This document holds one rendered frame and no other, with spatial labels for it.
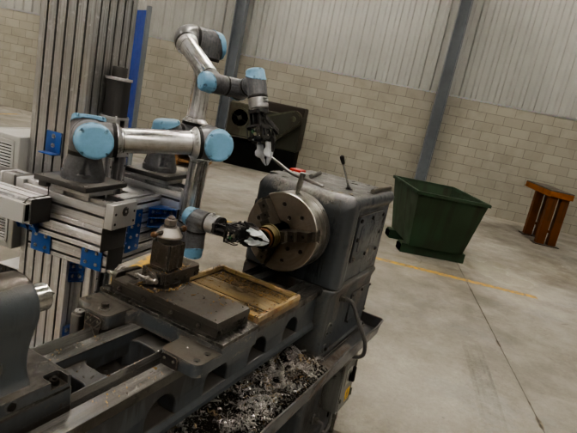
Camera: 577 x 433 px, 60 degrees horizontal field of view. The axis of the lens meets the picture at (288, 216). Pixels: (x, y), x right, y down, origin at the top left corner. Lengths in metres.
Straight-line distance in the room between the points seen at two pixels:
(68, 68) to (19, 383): 1.32
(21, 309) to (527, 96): 11.84
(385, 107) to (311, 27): 2.50
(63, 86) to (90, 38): 0.22
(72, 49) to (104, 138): 0.52
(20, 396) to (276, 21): 11.70
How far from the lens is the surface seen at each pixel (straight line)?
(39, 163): 2.26
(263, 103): 1.93
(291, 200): 1.92
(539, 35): 12.51
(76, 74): 2.13
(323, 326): 2.15
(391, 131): 11.93
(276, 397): 1.83
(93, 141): 1.73
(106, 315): 1.50
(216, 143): 1.82
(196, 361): 1.35
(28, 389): 1.15
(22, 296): 1.08
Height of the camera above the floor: 1.57
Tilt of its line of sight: 13 degrees down
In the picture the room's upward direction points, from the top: 12 degrees clockwise
